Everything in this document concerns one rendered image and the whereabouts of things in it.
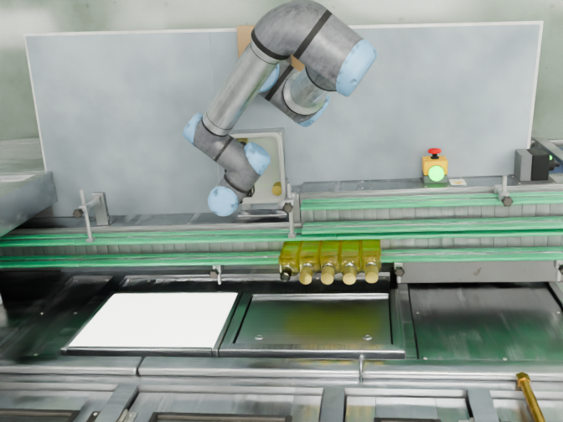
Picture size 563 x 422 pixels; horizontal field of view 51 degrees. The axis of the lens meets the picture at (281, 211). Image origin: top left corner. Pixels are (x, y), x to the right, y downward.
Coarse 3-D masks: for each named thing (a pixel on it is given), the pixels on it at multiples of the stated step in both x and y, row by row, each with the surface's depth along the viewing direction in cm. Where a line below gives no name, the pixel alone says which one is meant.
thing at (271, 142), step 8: (232, 136) 182; (240, 136) 182; (248, 136) 182; (256, 136) 182; (264, 136) 189; (272, 136) 188; (280, 136) 181; (264, 144) 189; (272, 144) 189; (280, 144) 181; (272, 152) 190; (280, 152) 182; (272, 160) 191; (280, 160) 183; (272, 168) 192; (280, 168) 184; (264, 176) 193; (272, 176) 192; (280, 176) 192; (256, 184) 194; (264, 184) 194; (272, 184) 193; (256, 192) 194; (264, 192) 194; (248, 200) 189; (256, 200) 188; (264, 200) 188; (272, 200) 188; (280, 200) 187
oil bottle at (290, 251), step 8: (288, 248) 174; (296, 248) 174; (280, 256) 169; (288, 256) 168; (296, 256) 168; (280, 264) 167; (288, 264) 166; (296, 264) 167; (280, 272) 168; (296, 272) 168
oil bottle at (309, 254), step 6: (312, 240) 178; (318, 240) 177; (306, 246) 174; (312, 246) 173; (318, 246) 173; (300, 252) 170; (306, 252) 169; (312, 252) 169; (318, 252) 170; (300, 258) 167; (306, 258) 166; (312, 258) 166; (318, 258) 169; (300, 264) 166; (312, 264) 165; (318, 264) 169; (300, 270) 167; (318, 270) 168
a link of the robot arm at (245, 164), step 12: (240, 144) 148; (252, 144) 147; (228, 156) 146; (240, 156) 146; (252, 156) 145; (264, 156) 146; (228, 168) 148; (240, 168) 146; (252, 168) 146; (264, 168) 148; (228, 180) 148; (240, 180) 147; (252, 180) 148; (240, 192) 149
